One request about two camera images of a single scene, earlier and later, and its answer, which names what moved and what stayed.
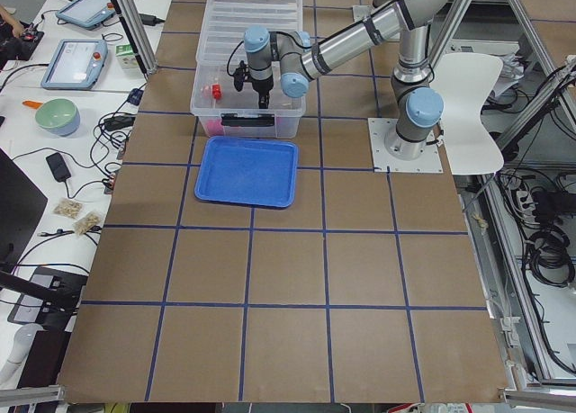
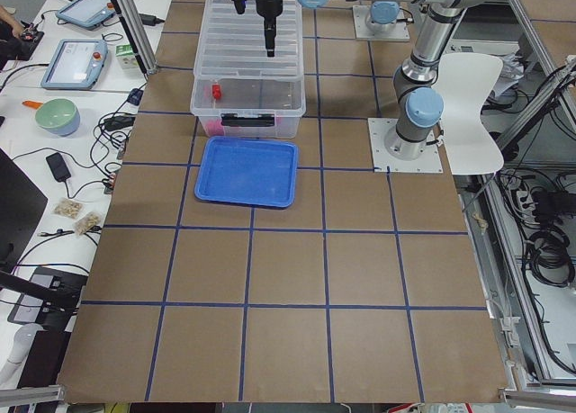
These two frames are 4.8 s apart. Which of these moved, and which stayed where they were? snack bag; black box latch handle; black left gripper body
Moved: black left gripper body
Stayed: black box latch handle; snack bag
